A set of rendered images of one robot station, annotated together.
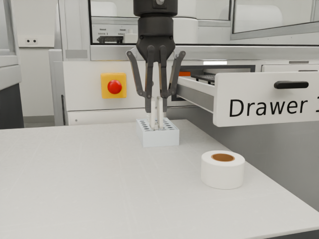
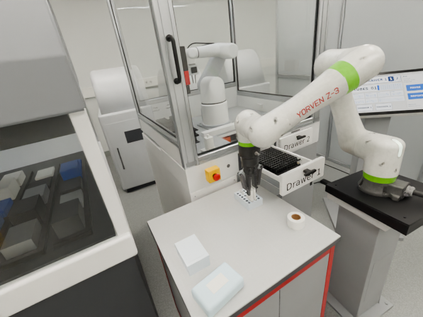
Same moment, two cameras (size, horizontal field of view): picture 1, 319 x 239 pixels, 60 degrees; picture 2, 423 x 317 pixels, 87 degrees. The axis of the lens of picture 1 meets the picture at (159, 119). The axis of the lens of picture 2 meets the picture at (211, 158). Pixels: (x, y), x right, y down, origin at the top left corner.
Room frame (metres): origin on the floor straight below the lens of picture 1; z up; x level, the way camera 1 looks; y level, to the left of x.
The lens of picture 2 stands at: (-0.20, 0.37, 1.46)
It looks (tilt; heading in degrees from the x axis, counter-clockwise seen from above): 25 degrees down; 347
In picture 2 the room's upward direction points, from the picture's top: 8 degrees counter-clockwise
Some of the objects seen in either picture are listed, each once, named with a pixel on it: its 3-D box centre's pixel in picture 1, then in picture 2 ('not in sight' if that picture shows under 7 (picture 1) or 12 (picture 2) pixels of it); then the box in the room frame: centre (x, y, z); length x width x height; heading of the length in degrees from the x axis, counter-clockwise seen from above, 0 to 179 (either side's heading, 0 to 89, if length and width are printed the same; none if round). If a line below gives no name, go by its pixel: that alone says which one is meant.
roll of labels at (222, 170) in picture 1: (222, 168); (296, 220); (0.43, -0.10, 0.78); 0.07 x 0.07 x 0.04
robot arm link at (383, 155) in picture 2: not in sight; (379, 156); (0.46, -0.55, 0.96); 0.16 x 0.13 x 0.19; 178
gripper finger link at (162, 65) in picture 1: (162, 72); (253, 176); (0.61, -0.01, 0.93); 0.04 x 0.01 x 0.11; 12
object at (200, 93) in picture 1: (231, 90); (272, 162); (0.80, -0.21, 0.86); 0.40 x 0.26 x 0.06; 13
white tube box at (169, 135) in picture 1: (155, 131); (248, 198); (0.66, 0.01, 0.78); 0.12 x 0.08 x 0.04; 12
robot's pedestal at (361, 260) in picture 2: not in sight; (360, 253); (0.44, -0.54, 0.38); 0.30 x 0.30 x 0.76; 8
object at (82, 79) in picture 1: (182, 72); (221, 134); (1.38, -0.11, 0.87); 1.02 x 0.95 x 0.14; 103
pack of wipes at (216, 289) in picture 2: not in sight; (218, 287); (0.27, 0.30, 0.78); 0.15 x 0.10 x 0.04; 113
